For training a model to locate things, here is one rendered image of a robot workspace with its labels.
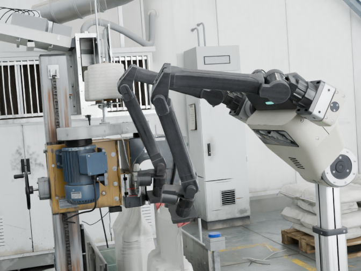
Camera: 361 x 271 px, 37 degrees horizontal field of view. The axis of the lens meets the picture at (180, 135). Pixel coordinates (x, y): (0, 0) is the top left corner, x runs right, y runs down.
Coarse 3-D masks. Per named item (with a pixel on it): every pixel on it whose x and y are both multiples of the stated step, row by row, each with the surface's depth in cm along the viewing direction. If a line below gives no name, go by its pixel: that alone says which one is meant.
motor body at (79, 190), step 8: (64, 152) 232; (72, 152) 230; (80, 152) 230; (88, 152) 232; (64, 160) 232; (72, 160) 230; (64, 168) 232; (72, 168) 230; (64, 176) 234; (72, 176) 230; (80, 176) 230; (88, 176) 232; (72, 184) 231; (80, 184) 231; (88, 184) 231; (96, 184) 234; (72, 192) 230; (80, 192) 229; (88, 192) 231; (96, 192) 234; (72, 200) 231; (80, 200) 230; (88, 200) 231
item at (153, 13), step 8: (152, 8) 566; (152, 16) 558; (88, 24) 487; (104, 24) 498; (112, 24) 504; (152, 24) 557; (88, 32) 487; (120, 32) 513; (128, 32) 517; (152, 32) 557; (136, 40) 528; (144, 40) 536; (152, 40) 555
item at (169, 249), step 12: (156, 216) 254; (168, 216) 221; (156, 228) 256; (168, 228) 222; (180, 228) 211; (156, 240) 258; (168, 240) 223; (180, 240) 212; (156, 252) 246; (168, 252) 224; (180, 252) 214; (156, 264) 230; (168, 264) 223; (180, 264) 215
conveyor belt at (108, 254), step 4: (104, 248) 433; (108, 248) 432; (112, 248) 431; (100, 252) 422; (104, 252) 421; (108, 252) 420; (112, 252) 419; (104, 256) 408; (108, 256) 408; (112, 256) 407; (108, 260) 397; (112, 260) 396; (108, 264) 387; (112, 264) 387; (116, 264) 386; (108, 268) 377; (112, 268) 376; (116, 268) 375
